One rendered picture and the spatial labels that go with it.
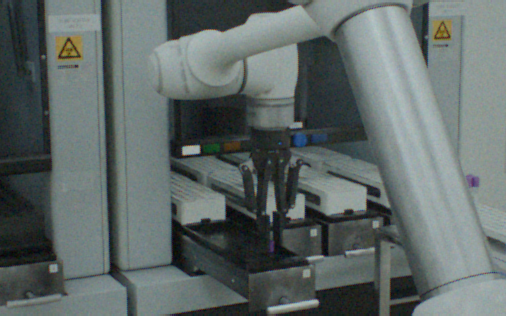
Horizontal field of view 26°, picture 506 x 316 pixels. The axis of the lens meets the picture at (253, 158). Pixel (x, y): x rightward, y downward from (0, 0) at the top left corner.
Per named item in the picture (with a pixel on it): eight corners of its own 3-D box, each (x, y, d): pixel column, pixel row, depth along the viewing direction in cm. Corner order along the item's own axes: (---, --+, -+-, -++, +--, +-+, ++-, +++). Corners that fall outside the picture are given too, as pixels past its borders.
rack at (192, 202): (133, 201, 252) (132, 175, 251) (173, 197, 257) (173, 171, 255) (182, 230, 226) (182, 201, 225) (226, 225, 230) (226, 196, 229)
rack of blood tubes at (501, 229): (422, 234, 215) (423, 203, 214) (465, 228, 219) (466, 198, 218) (516, 274, 189) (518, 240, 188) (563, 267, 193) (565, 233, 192)
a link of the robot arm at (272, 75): (280, 90, 212) (219, 95, 206) (280, 10, 209) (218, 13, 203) (308, 97, 203) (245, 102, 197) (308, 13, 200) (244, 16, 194)
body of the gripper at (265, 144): (281, 121, 212) (281, 168, 213) (241, 125, 208) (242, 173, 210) (299, 127, 205) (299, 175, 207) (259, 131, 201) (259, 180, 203)
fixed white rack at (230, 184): (205, 200, 253) (205, 174, 252) (244, 196, 257) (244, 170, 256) (263, 229, 227) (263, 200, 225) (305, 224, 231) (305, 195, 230)
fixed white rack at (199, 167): (156, 175, 281) (155, 152, 279) (192, 172, 285) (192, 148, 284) (202, 199, 254) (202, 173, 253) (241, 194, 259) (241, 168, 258)
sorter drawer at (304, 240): (145, 199, 284) (144, 165, 283) (194, 194, 290) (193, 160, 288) (273, 272, 220) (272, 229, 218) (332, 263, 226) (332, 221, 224)
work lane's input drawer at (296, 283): (121, 227, 256) (120, 190, 254) (176, 221, 262) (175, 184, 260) (259, 320, 192) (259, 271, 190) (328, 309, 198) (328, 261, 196)
